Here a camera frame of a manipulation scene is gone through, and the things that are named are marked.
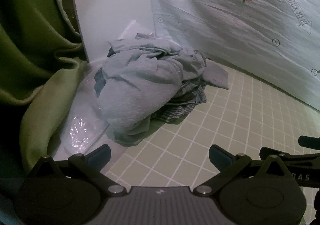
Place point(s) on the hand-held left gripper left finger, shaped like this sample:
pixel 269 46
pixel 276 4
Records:
pixel 100 157

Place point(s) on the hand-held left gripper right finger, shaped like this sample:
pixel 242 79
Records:
pixel 220 157

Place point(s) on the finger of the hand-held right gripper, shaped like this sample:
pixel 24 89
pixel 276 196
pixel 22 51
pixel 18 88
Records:
pixel 310 142
pixel 300 161

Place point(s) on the grey sweatshirt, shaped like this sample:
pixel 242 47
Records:
pixel 140 85

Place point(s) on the clear plastic bag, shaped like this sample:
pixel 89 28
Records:
pixel 82 120

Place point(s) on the green grid bed sheet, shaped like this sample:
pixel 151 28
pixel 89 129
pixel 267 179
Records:
pixel 237 115

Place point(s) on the striped cloth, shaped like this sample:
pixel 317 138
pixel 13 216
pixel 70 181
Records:
pixel 180 107

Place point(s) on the dark blue cloth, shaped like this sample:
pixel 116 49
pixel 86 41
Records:
pixel 100 82

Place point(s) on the light grey garment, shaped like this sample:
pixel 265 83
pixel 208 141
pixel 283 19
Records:
pixel 217 75

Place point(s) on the green curtain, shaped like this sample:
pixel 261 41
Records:
pixel 32 40

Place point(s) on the white panel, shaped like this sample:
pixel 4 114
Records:
pixel 112 2

